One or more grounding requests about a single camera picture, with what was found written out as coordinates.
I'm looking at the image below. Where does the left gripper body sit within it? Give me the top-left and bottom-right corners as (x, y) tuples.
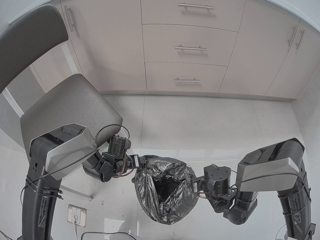
(124, 154), (147, 176)

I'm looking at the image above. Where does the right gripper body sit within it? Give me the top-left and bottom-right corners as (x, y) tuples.
(191, 176), (207, 194)

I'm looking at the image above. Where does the black plastic bag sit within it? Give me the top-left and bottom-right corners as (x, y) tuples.
(132, 155), (200, 226)

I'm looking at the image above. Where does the grey padded white-framed chair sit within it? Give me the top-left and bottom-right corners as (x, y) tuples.
(0, 4), (137, 201)

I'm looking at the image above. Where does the beige cabinet with drawers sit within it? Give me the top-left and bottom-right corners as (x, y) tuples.
(31, 0), (320, 102)

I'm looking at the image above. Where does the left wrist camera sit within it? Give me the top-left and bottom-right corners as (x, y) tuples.
(124, 137), (133, 155)

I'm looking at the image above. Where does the white cable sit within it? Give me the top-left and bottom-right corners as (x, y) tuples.
(71, 214), (79, 240)

